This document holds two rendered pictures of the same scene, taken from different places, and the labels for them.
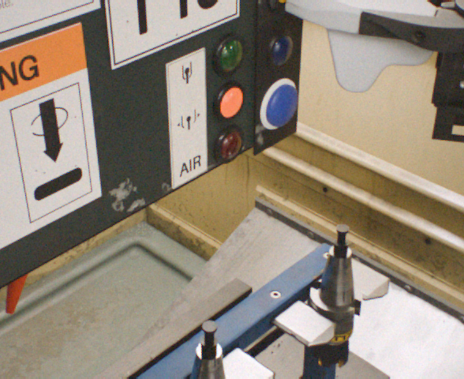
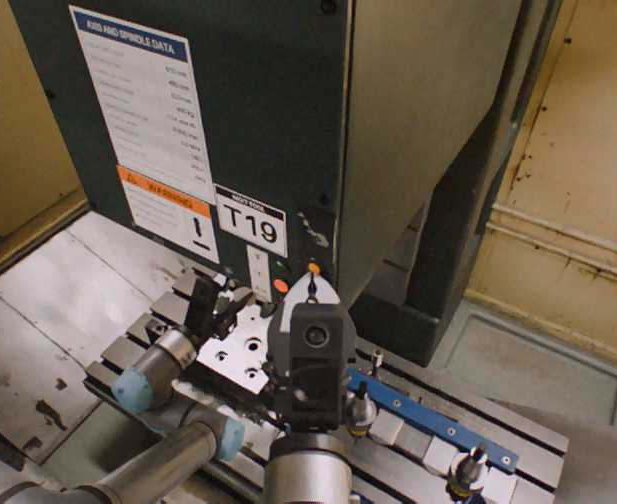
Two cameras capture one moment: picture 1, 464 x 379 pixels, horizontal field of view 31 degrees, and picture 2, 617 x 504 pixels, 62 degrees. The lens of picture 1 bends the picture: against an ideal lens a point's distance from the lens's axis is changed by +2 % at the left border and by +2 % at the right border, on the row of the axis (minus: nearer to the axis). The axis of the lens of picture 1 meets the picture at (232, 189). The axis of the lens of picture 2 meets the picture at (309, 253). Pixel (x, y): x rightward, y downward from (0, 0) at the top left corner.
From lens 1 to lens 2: 63 cm
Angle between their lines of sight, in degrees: 58
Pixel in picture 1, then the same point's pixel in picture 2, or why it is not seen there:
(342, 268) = (468, 460)
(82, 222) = (212, 265)
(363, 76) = not seen: hidden behind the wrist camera
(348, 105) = not seen: outside the picture
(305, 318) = (442, 455)
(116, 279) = (582, 378)
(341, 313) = (453, 476)
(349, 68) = not seen: hidden behind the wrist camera
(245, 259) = (616, 449)
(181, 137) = (255, 276)
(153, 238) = not seen: outside the picture
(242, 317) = (422, 415)
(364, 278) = (499, 490)
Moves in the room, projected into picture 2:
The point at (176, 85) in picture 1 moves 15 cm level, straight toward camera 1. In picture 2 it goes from (252, 256) to (128, 282)
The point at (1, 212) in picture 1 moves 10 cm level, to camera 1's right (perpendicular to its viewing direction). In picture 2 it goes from (181, 236) to (185, 290)
